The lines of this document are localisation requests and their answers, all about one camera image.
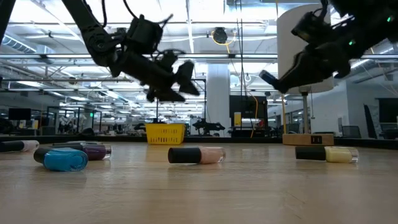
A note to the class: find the lavender nail polish bottle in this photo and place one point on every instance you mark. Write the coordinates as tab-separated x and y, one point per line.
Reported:
84	143

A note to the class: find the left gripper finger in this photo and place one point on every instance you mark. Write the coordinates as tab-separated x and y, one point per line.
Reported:
168	97
186	77

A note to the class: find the yellow plastic basket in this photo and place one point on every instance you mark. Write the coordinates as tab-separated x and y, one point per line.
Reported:
165	134

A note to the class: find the black display cabinet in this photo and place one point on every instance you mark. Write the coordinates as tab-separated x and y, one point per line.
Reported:
248	107

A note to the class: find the black background robot arm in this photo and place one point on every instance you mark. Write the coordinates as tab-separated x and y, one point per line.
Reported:
206	126

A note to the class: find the white building column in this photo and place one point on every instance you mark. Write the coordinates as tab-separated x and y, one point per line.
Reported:
217	93

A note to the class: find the purple nail polish bottle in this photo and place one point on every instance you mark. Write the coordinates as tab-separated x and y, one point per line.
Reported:
94	152

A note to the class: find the black leaning panel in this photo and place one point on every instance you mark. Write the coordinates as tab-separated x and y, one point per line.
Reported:
370	124

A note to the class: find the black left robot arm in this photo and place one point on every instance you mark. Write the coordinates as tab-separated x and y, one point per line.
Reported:
96	40

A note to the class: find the black overhead frame rig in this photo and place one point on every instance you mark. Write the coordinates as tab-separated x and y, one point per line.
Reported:
205	102

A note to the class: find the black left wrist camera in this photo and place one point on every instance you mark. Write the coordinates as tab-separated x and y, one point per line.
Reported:
143	34

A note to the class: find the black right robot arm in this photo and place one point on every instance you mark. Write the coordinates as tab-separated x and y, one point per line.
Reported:
370	34

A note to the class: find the pink nail polish bottle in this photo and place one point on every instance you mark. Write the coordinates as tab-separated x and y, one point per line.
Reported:
202	155

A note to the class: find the yellow pole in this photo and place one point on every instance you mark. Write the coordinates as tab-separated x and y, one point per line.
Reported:
283	115

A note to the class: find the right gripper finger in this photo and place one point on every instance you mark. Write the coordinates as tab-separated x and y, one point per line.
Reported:
272	80

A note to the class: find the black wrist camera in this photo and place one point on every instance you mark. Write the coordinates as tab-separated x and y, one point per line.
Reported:
311	28
143	34

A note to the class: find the black monitor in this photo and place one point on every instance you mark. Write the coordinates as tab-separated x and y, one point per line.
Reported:
19	114

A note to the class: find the yellow sign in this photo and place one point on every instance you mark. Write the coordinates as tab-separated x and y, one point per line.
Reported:
237	119

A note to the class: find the white shade wooden base lamp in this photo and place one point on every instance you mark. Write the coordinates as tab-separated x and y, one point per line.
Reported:
284	40

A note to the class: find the turquoise nail polish bottle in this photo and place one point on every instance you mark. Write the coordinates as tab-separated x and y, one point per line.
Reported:
65	160

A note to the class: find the black wall screen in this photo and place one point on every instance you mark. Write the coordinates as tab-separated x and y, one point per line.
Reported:
388	110

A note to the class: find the white nail polish bottle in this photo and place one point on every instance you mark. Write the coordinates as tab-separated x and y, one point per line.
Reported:
18	145

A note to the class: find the black mesh chair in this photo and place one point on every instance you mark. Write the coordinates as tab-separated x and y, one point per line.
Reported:
351	132

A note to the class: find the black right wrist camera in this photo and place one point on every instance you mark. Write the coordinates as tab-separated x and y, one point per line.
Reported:
311	28

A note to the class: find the yellow nail polish bottle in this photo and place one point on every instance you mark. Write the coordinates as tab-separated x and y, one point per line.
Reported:
339	155

